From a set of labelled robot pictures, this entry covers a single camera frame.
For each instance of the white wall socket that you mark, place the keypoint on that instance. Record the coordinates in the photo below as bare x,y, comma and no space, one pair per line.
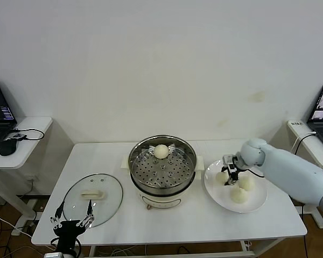
32,178

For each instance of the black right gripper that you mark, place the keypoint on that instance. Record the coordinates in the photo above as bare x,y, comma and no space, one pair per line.
235,166

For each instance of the black computer mouse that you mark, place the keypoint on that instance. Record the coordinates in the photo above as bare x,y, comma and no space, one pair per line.
7,147

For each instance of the white power strip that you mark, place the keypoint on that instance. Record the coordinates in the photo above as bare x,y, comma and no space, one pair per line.
298,129

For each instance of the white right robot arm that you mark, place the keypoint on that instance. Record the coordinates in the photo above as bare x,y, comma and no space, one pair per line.
285,166

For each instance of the white side desk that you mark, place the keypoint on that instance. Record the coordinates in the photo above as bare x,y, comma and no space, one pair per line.
35,126
316,154

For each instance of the white table frame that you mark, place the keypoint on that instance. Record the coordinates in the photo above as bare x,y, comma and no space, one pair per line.
191,254

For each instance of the stainless steel steamer basket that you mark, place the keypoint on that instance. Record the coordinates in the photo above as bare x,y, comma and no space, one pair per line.
150,174

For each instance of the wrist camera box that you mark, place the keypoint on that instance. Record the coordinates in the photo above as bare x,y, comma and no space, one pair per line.
228,159
51,254

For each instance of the white round plate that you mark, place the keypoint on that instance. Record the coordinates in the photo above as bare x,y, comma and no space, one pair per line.
218,196

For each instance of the cream white electric cooker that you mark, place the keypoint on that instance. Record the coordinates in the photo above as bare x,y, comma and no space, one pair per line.
164,200

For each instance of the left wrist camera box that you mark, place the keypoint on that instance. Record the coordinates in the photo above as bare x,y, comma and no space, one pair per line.
51,254

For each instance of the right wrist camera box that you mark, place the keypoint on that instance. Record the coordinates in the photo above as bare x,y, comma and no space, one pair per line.
228,159

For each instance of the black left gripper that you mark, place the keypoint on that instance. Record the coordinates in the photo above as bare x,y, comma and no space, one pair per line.
66,231

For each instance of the white steamed baozi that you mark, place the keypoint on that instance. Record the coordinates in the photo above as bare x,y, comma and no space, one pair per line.
247,185
161,151
238,196
220,179

